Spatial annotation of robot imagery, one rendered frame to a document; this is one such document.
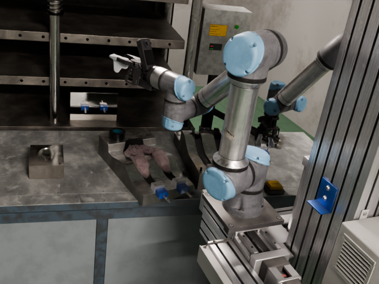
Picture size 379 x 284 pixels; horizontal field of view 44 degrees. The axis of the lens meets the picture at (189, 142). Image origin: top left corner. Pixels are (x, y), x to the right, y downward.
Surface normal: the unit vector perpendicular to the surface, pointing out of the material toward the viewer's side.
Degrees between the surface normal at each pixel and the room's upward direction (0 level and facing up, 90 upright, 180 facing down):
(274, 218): 0
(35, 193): 0
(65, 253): 90
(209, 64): 90
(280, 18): 90
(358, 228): 0
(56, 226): 90
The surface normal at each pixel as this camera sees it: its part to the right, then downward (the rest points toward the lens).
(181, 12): 0.38, 0.45
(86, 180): 0.13, -0.89
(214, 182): -0.67, 0.37
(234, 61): -0.63, 0.14
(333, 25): -0.92, 0.07
